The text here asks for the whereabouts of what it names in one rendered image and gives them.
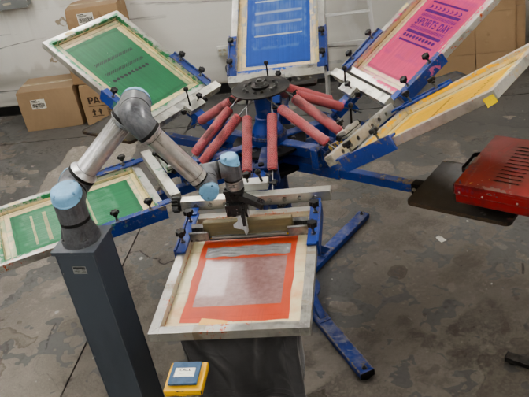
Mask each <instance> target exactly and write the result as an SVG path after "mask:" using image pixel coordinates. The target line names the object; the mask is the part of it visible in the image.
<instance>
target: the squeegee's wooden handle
mask: <svg viewBox="0 0 529 397"><path fill-rule="evenodd" d="M237 221H238V218H228V219H216V220H205V221H203V223H202V225H203V228H204V232H208V233H209V238H212V236H222V235H234V234H245V231H244V230H242V229H237V228H234V226H233V224H234V223H236V222H237ZM247 224H248V228H249V231H248V233H258V232H281V231H287V232H288V228H287V226H289V225H294V222H293V217H292V214H284V215H272V216H261V217H248V218H247Z"/></svg>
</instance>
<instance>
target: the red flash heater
mask: <svg viewBox="0 0 529 397"><path fill-rule="evenodd" d="M453 193H454V194H456V202H461V203H465V204H469V205H473V206H480V207H484V208H488V209H492V210H499V211H503V212H507V213H514V214H518V215H522V216H526V217H529V140H528V139H517V138H512V137H506V136H500V135H495V136H494V138H493V139H492V140H491V141H490V142H489V143H488V144H487V145H486V147H485V148H484V149H483V150H482V151H481V152H480V154H479V155H478V156H477V157H476V158H475V160H474V161H473V162H472V163H471V164H470V166H469V167H467V168H466V170H465V171H464V172H463V173H462V174H461V176H460V177H459V178H458V179H457V181H456V182H455V183H454V184H453Z"/></svg>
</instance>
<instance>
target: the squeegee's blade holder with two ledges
mask: <svg viewBox="0 0 529 397"><path fill-rule="evenodd" d="M286 234H287V231H281V232H258V233H248V234H247V235H246V234H234V235H222V236H212V239H228V238H241V237H253V236H276V235H286Z"/></svg>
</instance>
